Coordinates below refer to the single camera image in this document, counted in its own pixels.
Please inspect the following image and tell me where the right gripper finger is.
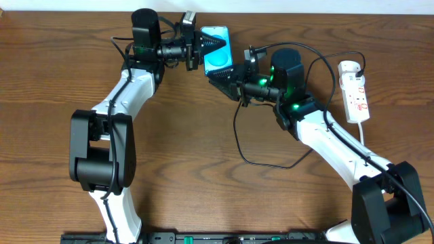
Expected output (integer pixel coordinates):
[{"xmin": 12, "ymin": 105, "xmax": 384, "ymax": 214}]
[
  {"xmin": 206, "ymin": 67, "xmax": 237, "ymax": 85},
  {"xmin": 209, "ymin": 80, "xmax": 237, "ymax": 101}
]

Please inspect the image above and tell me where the Galaxy smartphone with cyan screen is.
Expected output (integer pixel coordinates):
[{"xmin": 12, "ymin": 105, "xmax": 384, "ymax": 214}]
[{"xmin": 201, "ymin": 26, "xmax": 233, "ymax": 75}]

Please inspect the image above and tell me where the black USB charging cable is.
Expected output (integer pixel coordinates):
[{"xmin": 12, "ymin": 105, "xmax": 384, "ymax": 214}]
[{"xmin": 233, "ymin": 50, "xmax": 366, "ymax": 170}]

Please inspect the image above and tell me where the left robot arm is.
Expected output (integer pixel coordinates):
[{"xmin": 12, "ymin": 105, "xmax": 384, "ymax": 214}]
[{"xmin": 69, "ymin": 8, "xmax": 230, "ymax": 243}]

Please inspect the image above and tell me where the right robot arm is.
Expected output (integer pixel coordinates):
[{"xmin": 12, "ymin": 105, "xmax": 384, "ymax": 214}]
[{"xmin": 204, "ymin": 47, "xmax": 433, "ymax": 243}]

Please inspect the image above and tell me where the white USB charger plug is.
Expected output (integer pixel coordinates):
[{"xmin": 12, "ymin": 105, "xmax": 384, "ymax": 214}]
[{"xmin": 338, "ymin": 60, "xmax": 365, "ymax": 89}]

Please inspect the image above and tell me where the white power strip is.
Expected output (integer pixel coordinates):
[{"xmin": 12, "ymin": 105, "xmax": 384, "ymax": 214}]
[{"xmin": 337, "ymin": 60, "xmax": 370, "ymax": 124}]

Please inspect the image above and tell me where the white power strip cord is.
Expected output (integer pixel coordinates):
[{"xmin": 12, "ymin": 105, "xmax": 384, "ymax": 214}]
[{"xmin": 357, "ymin": 122, "xmax": 366, "ymax": 146}]

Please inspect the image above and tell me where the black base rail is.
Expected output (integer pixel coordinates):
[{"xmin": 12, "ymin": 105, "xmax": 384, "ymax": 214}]
[{"xmin": 60, "ymin": 231, "xmax": 401, "ymax": 244}]

